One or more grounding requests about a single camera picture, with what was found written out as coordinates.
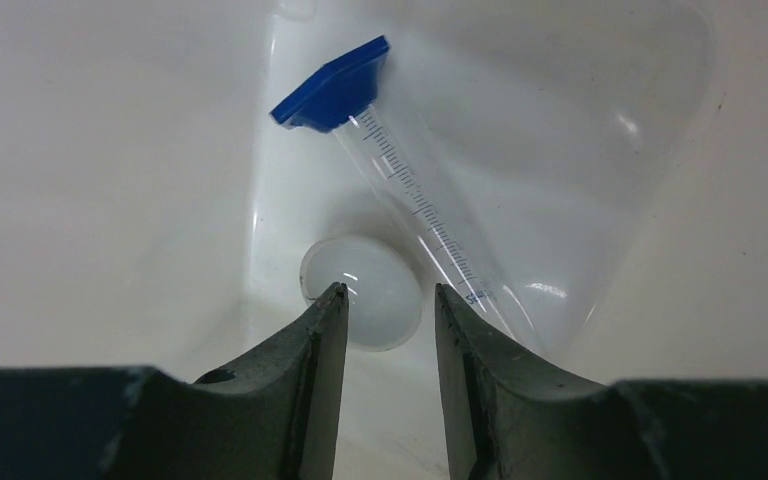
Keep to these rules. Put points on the white round ball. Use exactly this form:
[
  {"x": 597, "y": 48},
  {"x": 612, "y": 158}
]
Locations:
[{"x": 385, "y": 298}]

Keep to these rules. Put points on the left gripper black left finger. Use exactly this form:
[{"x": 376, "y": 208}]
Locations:
[{"x": 271, "y": 413}]

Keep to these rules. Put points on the white plastic storage bin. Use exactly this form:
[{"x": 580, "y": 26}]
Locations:
[{"x": 614, "y": 155}]

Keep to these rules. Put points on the blue clamp piece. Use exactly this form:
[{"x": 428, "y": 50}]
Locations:
[{"x": 340, "y": 99}]

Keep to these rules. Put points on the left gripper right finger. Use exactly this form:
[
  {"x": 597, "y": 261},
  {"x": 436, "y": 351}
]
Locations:
[{"x": 510, "y": 414}]

